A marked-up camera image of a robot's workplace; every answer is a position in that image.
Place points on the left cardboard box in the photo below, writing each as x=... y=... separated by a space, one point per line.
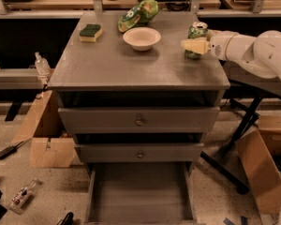
x=51 y=146

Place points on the green yellow sponge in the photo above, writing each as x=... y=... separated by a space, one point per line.
x=90 y=33

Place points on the middle grey drawer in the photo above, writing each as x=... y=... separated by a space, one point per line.
x=138 y=152

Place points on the black power adapter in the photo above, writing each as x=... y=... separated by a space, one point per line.
x=7 y=152

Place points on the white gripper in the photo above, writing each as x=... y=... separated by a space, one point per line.
x=219 y=45

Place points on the open bottom grey drawer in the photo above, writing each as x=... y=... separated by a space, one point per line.
x=155 y=193

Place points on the green chip bag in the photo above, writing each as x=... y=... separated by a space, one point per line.
x=139 y=15

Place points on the clear bottle on floor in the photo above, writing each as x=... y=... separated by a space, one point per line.
x=20 y=199

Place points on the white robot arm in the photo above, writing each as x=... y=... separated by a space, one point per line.
x=260 y=55

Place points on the cardboard box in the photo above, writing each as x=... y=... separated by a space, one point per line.
x=51 y=146
x=256 y=151

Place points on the white ceramic bowl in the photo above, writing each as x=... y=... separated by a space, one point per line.
x=141 y=38

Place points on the clear bottle on shelf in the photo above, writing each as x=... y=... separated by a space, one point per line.
x=42 y=65

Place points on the right cardboard box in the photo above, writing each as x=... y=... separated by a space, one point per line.
x=256 y=151

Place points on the grey drawer cabinet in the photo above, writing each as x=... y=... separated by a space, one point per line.
x=110 y=74

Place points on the black folding side table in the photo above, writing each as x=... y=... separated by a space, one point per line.
x=246 y=93

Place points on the top grey drawer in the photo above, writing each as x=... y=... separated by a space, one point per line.
x=138 y=120

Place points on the green soda can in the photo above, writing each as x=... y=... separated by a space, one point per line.
x=196 y=30

